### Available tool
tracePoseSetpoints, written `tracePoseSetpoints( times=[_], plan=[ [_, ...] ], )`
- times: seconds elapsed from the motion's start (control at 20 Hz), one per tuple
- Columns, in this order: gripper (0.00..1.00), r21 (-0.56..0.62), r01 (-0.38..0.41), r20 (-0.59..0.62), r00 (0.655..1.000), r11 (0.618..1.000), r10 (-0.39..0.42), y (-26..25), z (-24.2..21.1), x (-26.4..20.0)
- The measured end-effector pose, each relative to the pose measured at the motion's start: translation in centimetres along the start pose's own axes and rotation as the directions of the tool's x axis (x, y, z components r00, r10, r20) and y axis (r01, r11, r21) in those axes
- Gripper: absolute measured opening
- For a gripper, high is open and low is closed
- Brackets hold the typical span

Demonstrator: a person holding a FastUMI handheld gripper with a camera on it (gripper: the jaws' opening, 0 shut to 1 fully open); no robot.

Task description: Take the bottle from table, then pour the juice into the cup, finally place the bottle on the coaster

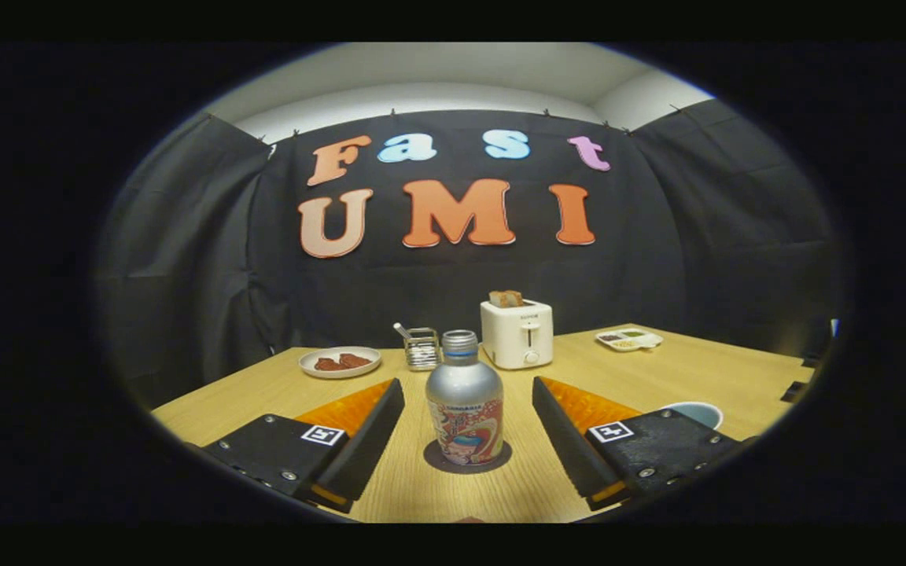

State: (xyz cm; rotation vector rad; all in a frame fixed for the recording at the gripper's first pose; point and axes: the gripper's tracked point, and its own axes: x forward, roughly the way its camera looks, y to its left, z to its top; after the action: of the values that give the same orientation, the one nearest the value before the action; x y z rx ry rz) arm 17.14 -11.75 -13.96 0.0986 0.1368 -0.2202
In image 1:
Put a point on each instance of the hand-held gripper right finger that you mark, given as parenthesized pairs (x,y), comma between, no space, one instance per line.
(567,444)

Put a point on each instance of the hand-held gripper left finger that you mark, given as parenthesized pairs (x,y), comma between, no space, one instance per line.
(366,444)

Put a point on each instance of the dark brown round coaster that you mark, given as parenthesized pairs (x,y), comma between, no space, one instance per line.
(431,457)

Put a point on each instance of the silver juice bottle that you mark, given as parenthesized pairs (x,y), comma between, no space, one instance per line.
(463,385)

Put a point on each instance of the white cup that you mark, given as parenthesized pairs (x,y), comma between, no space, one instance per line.
(693,412)

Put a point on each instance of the brown meat pieces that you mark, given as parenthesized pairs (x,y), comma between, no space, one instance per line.
(343,362)

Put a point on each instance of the white round plate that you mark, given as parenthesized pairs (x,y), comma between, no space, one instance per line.
(311,369)

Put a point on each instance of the wooden table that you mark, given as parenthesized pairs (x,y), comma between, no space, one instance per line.
(264,393)

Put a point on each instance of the white toaster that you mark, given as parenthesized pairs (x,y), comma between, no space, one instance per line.
(508,338)

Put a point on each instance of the white divided dish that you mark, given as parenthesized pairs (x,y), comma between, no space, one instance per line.
(630,339)

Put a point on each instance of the brown toast slice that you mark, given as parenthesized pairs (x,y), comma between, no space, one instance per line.
(506,299)

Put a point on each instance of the black backdrop cloth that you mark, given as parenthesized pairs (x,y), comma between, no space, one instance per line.
(697,236)

